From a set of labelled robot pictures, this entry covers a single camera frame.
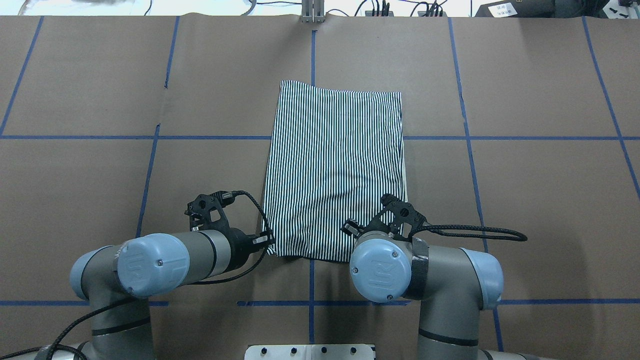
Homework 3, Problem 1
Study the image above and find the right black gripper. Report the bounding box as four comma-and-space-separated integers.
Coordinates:
341, 219, 370, 240

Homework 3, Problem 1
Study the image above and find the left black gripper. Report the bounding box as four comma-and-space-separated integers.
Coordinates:
229, 230, 275, 271

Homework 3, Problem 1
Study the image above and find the striped polo shirt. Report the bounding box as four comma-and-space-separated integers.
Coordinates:
263, 80, 408, 263

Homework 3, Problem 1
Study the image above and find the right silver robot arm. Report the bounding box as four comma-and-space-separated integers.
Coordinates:
342, 219, 537, 360

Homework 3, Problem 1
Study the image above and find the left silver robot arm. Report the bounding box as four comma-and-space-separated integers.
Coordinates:
34, 230, 274, 360

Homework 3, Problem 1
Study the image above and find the black desktop box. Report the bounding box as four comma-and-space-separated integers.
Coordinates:
473, 0, 556, 18

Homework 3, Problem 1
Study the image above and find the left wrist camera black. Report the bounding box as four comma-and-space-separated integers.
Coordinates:
184, 191, 235, 233

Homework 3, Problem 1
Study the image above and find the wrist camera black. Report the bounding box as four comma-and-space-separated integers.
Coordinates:
184, 191, 235, 233
367, 193, 427, 242

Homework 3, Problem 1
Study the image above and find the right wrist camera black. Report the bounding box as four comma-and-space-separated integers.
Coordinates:
367, 193, 427, 242

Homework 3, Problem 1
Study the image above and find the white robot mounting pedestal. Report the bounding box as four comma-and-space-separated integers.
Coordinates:
244, 343, 377, 360

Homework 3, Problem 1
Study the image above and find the aluminium frame post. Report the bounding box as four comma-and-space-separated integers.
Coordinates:
299, 0, 326, 24

